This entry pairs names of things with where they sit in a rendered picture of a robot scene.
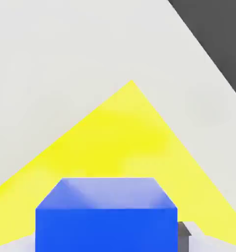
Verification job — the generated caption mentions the large yellow box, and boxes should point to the large yellow box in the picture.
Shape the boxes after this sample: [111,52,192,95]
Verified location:
[0,79,236,250]

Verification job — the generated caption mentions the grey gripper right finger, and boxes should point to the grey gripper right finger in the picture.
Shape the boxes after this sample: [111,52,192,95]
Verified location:
[177,220,236,252]

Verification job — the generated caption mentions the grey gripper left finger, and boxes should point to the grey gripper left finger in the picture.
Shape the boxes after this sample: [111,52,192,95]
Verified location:
[0,234,36,252]

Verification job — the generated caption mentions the small blue cube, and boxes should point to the small blue cube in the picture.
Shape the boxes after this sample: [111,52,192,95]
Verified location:
[35,177,178,252]

